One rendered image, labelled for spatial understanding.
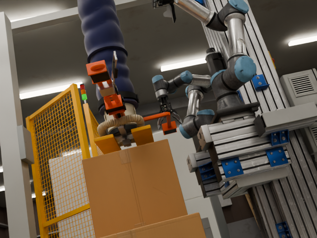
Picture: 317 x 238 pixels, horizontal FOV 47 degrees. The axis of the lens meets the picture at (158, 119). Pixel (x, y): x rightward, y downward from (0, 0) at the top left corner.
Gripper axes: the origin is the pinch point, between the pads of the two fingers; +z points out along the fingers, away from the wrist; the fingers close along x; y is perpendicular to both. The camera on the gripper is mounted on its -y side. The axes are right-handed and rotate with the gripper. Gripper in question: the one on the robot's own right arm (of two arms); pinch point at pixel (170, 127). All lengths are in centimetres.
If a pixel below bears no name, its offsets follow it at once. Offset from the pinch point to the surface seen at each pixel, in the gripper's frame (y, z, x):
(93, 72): 94, 2, -29
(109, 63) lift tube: 39, -32, -26
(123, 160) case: 58, 29, -28
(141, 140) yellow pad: 29.8, 13.0, -18.9
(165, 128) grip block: 3.7, 1.1, -3.6
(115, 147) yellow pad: 29.5, 13.0, -33.2
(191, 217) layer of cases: 118, 65, -9
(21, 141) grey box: -71, -43, -119
